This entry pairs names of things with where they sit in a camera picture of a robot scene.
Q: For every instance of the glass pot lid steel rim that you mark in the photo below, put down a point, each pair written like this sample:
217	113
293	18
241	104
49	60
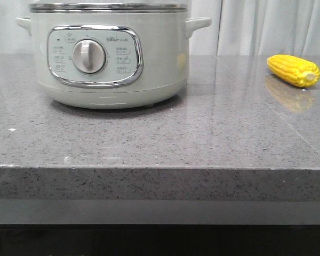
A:
102	6

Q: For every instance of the yellow corn cob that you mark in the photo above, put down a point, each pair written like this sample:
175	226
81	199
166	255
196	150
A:
294	70

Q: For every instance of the pale green electric cooking pot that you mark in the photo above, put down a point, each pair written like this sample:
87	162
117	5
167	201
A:
110	59

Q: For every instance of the white curtain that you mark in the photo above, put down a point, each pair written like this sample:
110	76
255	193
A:
237	28

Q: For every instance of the grey cabinet below counter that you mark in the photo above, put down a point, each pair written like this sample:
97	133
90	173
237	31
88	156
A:
154	227

